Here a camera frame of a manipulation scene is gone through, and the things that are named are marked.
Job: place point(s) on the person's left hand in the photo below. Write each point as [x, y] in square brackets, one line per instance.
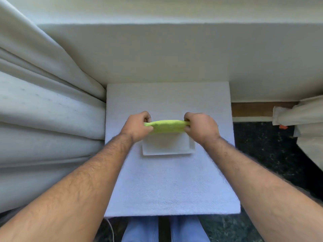
[135, 128]

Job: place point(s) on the person's right hand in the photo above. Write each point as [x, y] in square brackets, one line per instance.
[203, 128]

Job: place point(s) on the person's left fingers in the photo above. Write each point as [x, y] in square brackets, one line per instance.
[146, 118]

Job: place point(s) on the person's right fingers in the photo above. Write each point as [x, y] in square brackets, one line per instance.
[188, 120]

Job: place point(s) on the green cloth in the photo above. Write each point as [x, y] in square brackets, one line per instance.
[166, 126]

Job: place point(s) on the person's right forearm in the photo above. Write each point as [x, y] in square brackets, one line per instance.
[267, 194]

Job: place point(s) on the person's left forearm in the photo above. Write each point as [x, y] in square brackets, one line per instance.
[63, 196]

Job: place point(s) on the white rectangular tray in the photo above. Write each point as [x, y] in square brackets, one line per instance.
[167, 146]

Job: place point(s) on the white towel table cover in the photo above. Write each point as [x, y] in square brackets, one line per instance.
[171, 178]

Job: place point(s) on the white bed mattress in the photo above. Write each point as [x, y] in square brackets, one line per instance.
[171, 52]

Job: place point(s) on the small orange object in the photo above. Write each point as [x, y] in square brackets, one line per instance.
[283, 127]

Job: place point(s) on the white curtain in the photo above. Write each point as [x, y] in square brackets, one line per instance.
[43, 115]

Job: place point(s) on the person's blue jeans legs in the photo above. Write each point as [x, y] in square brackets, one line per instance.
[164, 229]

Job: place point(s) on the white crumpled sheet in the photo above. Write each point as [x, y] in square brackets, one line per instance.
[301, 125]

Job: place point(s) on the wooden bed frame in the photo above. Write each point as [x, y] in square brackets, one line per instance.
[260, 109]

